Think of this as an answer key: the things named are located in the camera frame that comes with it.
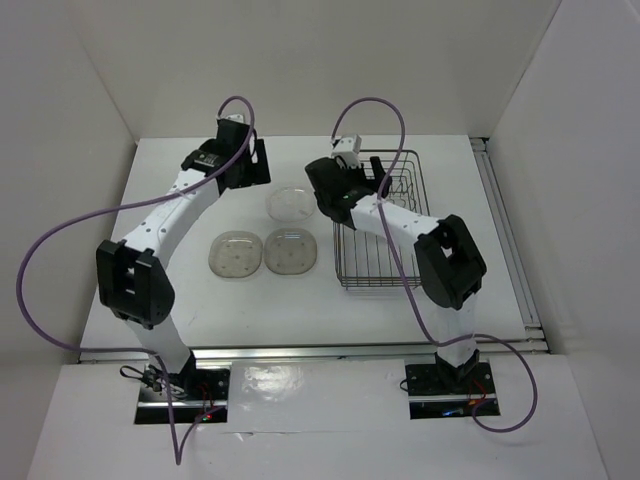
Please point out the clear plate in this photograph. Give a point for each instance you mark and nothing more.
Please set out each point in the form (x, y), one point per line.
(290, 251)
(235, 254)
(290, 204)
(402, 193)

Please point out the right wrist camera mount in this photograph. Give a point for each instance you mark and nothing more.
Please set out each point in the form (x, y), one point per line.
(345, 151)

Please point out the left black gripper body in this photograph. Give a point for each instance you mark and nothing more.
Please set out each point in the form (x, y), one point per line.
(246, 175)

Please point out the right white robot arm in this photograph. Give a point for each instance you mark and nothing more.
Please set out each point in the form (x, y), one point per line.
(449, 263)

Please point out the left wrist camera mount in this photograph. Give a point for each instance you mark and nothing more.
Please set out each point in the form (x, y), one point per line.
(234, 117)

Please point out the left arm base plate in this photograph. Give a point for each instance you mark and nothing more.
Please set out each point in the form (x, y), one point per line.
(207, 397)

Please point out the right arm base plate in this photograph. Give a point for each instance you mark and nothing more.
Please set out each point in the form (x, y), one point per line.
(430, 398)

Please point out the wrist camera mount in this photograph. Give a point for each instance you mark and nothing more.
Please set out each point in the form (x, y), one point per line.
(234, 117)
(345, 151)

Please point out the front aluminium rail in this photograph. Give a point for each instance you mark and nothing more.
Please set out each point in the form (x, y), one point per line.
(313, 352)

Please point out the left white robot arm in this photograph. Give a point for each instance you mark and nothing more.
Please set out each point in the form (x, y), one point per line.
(132, 273)

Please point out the aluminium rail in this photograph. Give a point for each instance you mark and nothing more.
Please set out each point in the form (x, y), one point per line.
(313, 352)
(535, 339)

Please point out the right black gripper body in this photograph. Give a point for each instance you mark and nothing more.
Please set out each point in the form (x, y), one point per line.
(357, 177)

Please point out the right side aluminium rail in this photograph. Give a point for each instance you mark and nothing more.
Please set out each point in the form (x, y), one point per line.
(535, 339)

